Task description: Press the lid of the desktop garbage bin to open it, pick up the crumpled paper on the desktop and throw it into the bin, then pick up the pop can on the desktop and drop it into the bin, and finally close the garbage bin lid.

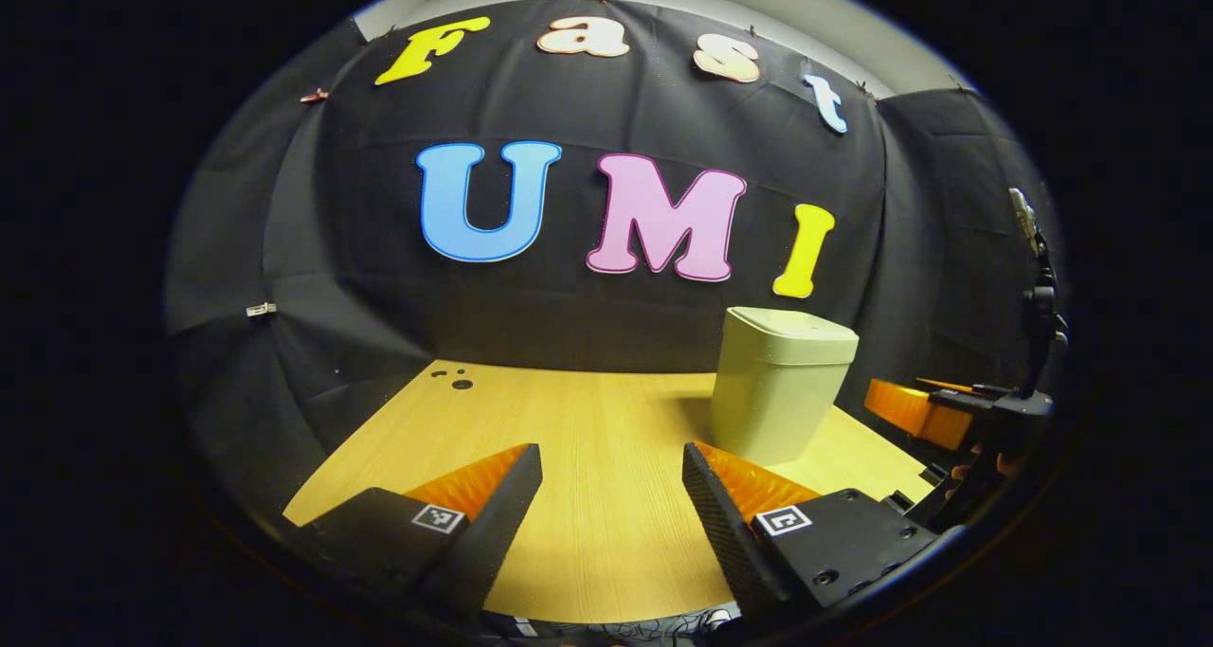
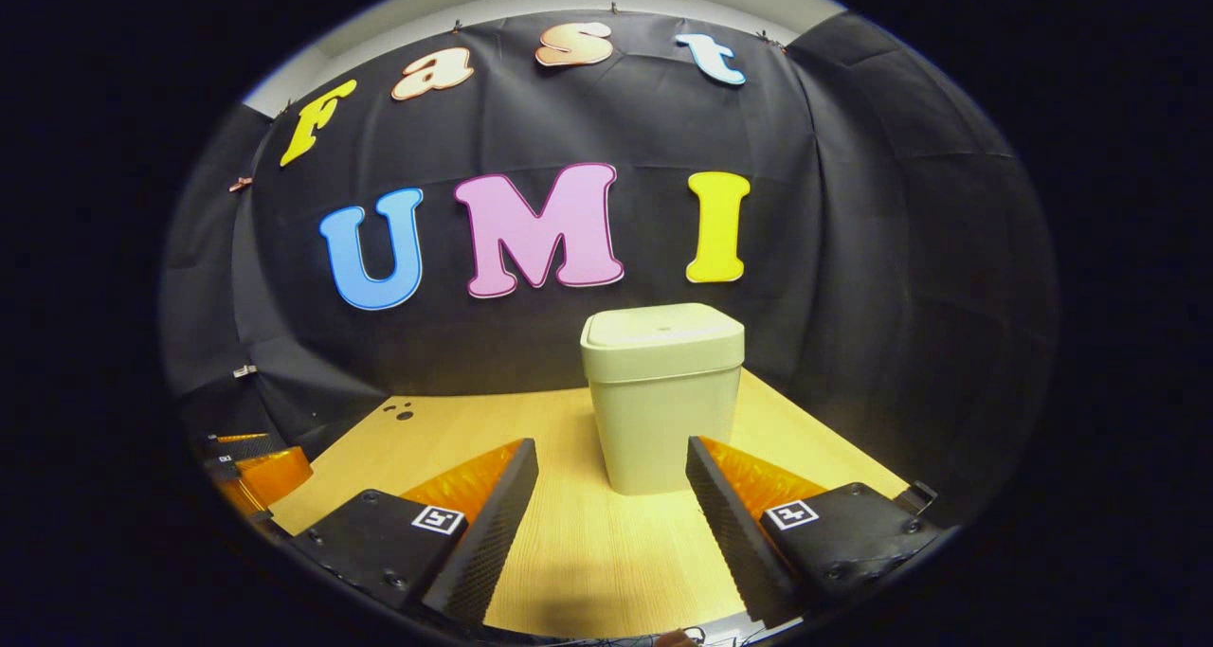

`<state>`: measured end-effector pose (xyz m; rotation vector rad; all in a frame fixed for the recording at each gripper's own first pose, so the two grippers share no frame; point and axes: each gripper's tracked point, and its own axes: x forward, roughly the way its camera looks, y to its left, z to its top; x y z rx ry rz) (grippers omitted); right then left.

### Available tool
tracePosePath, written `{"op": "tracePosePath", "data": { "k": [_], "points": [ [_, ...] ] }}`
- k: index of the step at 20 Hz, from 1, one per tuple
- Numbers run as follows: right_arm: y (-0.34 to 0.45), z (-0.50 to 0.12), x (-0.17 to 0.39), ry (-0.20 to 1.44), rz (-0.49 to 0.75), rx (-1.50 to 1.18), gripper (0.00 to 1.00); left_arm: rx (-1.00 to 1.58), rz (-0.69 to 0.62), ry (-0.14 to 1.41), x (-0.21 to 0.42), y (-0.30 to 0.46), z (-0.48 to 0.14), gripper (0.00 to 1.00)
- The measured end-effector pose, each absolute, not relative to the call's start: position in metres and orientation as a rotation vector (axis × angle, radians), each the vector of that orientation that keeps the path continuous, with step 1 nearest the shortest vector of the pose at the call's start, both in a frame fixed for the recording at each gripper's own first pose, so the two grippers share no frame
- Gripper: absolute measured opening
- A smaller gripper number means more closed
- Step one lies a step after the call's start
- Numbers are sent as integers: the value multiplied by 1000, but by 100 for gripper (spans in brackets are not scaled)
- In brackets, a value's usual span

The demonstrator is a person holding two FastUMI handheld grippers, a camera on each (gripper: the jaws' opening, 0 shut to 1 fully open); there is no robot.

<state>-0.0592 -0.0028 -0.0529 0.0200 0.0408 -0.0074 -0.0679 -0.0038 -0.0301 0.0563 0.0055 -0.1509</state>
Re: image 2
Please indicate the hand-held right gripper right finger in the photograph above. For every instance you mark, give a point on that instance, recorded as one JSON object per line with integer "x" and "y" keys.
{"x": 725, "y": 519}

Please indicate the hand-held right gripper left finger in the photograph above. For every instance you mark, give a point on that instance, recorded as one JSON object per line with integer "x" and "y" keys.
{"x": 497, "y": 519}

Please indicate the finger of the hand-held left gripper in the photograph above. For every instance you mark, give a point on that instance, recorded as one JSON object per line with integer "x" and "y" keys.
{"x": 270, "y": 476}
{"x": 242, "y": 448}

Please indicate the green desktop garbage bin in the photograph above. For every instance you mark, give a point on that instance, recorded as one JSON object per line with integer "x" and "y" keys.
{"x": 663, "y": 410}

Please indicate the wooden desktop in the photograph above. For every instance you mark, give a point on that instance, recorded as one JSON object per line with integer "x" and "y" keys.
{"x": 569, "y": 439}

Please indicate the black table clamp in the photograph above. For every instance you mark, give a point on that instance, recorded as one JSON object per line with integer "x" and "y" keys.
{"x": 917, "y": 497}

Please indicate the black backdrop cloth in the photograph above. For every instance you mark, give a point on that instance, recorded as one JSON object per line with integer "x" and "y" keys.
{"x": 853, "y": 249}

